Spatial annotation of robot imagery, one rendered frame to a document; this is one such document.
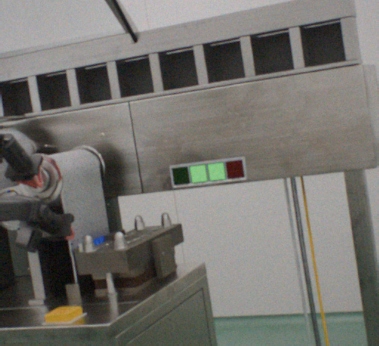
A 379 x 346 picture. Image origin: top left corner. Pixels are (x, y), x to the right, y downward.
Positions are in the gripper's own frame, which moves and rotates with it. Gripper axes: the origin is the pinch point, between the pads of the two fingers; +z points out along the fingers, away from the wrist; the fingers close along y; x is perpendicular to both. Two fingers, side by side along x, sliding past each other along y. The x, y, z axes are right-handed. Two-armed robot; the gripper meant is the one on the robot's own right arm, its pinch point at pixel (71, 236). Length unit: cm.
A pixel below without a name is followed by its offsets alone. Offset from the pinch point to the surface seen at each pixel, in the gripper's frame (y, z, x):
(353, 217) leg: 72, 45, 15
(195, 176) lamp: 28.6, 20.6, 24.1
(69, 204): 0.2, -3.7, 8.3
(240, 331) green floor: -47, 270, 32
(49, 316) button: 8.1, -17.2, -27.9
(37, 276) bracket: -9.3, -0.7, -11.9
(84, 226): 0.3, 5.5, 4.8
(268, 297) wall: -30, 274, 54
